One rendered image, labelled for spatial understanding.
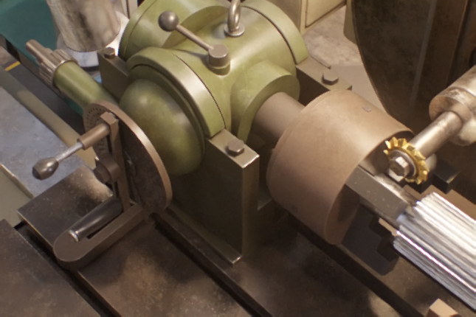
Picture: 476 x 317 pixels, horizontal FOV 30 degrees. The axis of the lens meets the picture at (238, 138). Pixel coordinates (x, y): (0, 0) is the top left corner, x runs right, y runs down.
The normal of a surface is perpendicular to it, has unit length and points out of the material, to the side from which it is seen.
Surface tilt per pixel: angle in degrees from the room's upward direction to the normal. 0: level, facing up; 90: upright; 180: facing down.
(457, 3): 90
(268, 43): 36
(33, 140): 0
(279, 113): 26
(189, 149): 72
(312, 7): 90
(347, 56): 0
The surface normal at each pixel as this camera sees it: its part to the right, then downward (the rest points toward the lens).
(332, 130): -0.21, -0.47
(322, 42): 0.00, -0.65
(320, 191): -0.63, 0.15
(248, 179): 0.70, 0.55
